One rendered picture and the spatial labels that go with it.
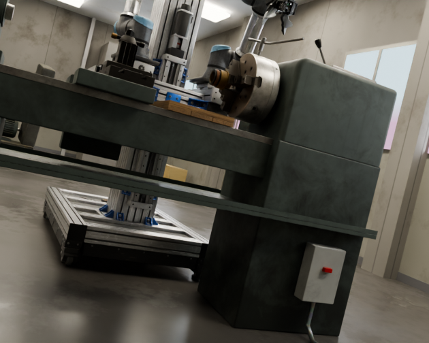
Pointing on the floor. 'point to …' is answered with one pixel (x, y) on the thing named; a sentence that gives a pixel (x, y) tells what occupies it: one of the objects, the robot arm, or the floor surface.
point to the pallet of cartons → (175, 173)
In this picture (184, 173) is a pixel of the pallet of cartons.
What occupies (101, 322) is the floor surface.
